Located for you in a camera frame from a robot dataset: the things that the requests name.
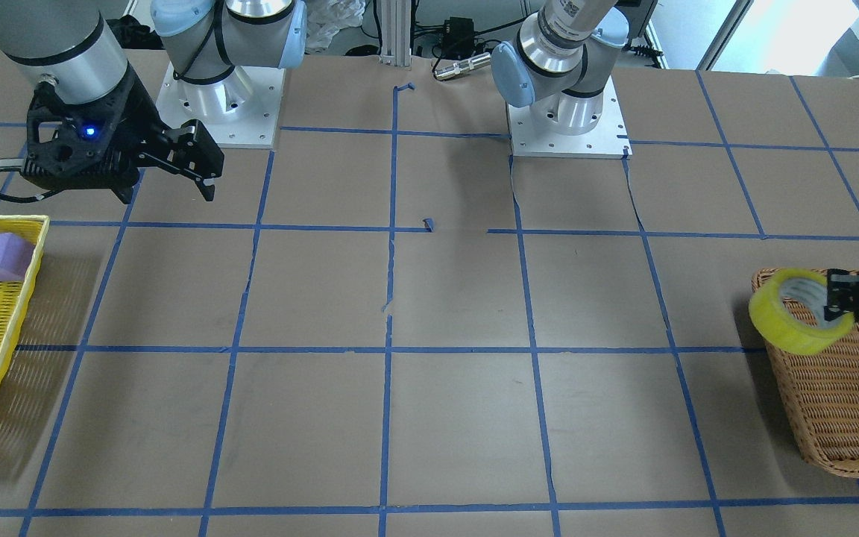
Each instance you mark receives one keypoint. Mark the brown wicker basket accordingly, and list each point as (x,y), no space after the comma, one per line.
(820,395)

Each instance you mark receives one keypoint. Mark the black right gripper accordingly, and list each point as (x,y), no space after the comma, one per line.
(136,119)

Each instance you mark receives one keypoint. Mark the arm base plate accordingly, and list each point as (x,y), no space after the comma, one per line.
(242,111)
(566,126)

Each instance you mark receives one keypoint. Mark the purple sponge block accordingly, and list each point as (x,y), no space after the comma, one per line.
(16,255)

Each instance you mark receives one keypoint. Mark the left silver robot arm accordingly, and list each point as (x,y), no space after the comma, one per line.
(555,78)

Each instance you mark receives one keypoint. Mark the yellow tape roll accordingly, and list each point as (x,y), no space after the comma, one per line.
(789,310)

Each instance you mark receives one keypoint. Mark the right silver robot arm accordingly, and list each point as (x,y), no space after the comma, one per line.
(205,41)

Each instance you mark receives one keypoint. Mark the aluminium frame post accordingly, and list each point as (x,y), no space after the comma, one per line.
(395,32)

